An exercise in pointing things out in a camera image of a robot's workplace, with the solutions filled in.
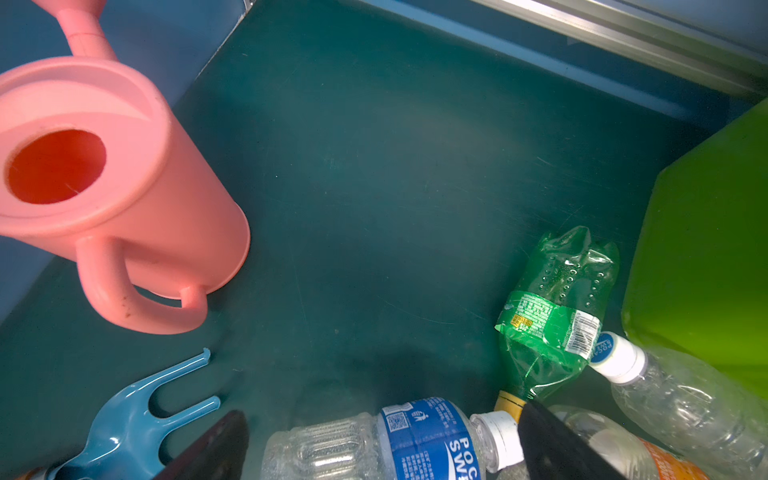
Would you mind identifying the blue garden fork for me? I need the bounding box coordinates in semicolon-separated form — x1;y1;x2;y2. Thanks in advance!
21;348;221;479

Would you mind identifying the crushed green bottle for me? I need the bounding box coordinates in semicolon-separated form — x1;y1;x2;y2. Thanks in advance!
495;226;620;416

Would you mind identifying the orange label bottle orange cap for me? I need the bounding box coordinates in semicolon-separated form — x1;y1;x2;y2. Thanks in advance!
497;405;715;480

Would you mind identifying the Pocari Sweat bottle blue label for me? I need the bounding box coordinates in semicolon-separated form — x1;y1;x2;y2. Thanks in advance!
260;397;524;480

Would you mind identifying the green bin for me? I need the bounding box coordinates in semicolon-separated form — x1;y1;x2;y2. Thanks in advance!
621;102;767;397

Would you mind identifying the clear bottle white cap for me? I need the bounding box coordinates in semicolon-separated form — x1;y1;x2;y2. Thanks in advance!
590;331;767;479

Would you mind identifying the aluminium back rail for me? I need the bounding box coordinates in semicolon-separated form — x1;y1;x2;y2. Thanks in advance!
481;0;767;102

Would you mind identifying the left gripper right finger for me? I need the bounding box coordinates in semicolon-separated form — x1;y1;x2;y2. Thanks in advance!
518;401;625;480

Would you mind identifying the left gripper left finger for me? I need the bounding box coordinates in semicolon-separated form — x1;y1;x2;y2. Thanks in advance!
154;410;250;480

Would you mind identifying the pink watering can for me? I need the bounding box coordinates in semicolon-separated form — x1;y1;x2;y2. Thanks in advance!
1;1;251;335

